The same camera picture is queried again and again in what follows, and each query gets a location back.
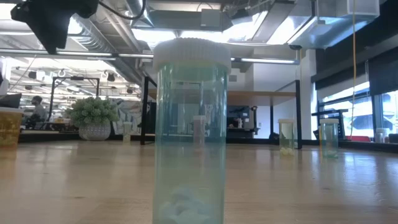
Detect pink medicine bottle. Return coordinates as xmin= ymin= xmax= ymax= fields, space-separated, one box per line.
xmin=192 ymin=114 xmax=207 ymax=153

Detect yellow medicine bottle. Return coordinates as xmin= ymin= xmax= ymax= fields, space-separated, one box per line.
xmin=277 ymin=118 xmax=295 ymax=157

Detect teal medicine bottle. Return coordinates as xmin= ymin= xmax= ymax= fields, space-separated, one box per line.
xmin=319 ymin=118 xmax=340 ymax=159
xmin=152 ymin=37 xmax=233 ymax=224

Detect small clear medicine bottle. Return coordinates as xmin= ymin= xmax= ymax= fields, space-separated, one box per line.
xmin=122 ymin=121 xmax=133 ymax=144

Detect wooden shelf black metal legs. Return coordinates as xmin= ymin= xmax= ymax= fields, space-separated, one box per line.
xmin=140 ymin=76 xmax=303 ymax=150

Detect long ceiling light strip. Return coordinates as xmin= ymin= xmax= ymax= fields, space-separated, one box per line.
xmin=230 ymin=57 xmax=301 ymax=65
xmin=0 ymin=49 xmax=155 ymax=60

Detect person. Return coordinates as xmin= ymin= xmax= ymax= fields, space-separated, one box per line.
xmin=29 ymin=95 xmax=48 ymax=123

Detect dark grey monitor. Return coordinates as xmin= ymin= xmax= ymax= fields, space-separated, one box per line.
xmin=0 ymin=92 xmax=22 ymax=109

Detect green succulent in patterned pot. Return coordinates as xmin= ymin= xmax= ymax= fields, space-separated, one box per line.
xmin=64 ymin=96 xmax=121 ymax=141

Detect grey ceiling box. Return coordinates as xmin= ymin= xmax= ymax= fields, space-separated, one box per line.
xmin=200 ymin=8 xmax=223 ymax=32

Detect translucent ceiling box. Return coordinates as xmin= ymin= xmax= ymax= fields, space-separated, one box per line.
xmin=329 ymin=0 xmax=381 ymax=27

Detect red seat cushion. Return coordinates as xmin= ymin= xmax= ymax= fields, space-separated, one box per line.
xmin=345 ymin=135 xmax=371 ymax=142

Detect white cylinder container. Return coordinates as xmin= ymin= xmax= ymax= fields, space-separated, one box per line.
xmin=374 ymin=128 xmax=389 ymax=144

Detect silver ventilation duct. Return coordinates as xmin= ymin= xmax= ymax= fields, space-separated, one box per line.
xmin=71 ymin=14 xmax=147 ymax=86
xmin=126 ymin=0 xmax=155 ymax=27

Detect black metal frame stand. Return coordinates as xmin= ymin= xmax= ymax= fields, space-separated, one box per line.
xmin=49 ymin=76 xmax=101 ymax=123

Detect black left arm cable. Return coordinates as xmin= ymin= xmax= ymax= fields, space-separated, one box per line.
xmin=98 ymin=0 xmax=147 ymax=21

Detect black aluminium rig frame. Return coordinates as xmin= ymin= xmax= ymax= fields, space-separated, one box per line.
xmin=18 ymin=132 xmax=393 ymax=154

